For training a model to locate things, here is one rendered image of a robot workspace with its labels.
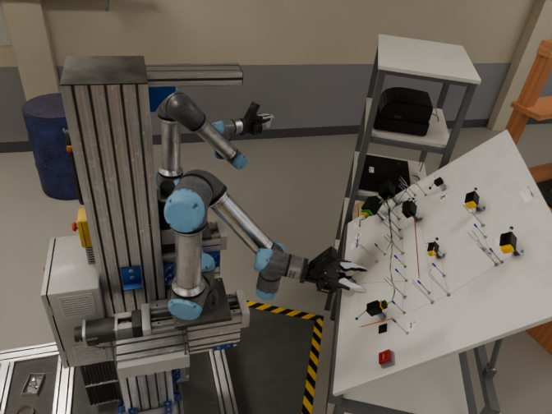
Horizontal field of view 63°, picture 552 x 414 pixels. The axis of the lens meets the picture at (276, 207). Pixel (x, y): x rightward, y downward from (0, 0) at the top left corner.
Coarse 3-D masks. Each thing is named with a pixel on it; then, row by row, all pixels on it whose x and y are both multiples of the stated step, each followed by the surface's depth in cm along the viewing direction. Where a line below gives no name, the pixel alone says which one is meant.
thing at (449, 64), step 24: (384, 48) 250; (408, 48) 254; (432, 48) 258; (456, 48) 263; (384, 72) 228; (408, 72) 225; (432, 72) 224; (456, 72) 227; (432, 120) 273; (456, 120) 237; (360, 144) 313; (384, 144) 251; (408, 144) 249; (432, 144) 249; (360, 168) 262; (360, 192) 276; (336, 240) 365; (336, 288) 324
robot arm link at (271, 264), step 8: (256, 256) 143; (264, 256) 143; (272, 256) 143; (280, 256) 143; (288, 256) 144; (256, 264) 143; (264, 264) 142; (272, 264) 142; (280, 264) 142; (288, 264) 142; (264, 272) 144; (272, 272) 143; (280, 272) 143
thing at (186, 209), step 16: (192, 176) 138; (176, 192) 131; (192, 192) 131; (208, 192) 137; (176, 208) 130; (192, 208) 129; (176, 224) 132; (192, 224) 132; (176, 240) 142; (192, 240) 140; (176, 256) 146; (192, 256) 144; (176, 272) 151; (192, 272) 148; (176, 288) 153; (192, 288) 153; (208, 288) 165; (176, 304) 153; (192, 304) 153
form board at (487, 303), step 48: (432, 192) 237; (480, 192) 208; (384, 240) 238; (480, 240) 187; (528, 240) 168; (384, 288) 209; (432, 288) 187; (480, 288) 169; (528, 288) 154; (384, 336) 188; (432, 336) 169; (480, 336) 154; (336, 384) 188
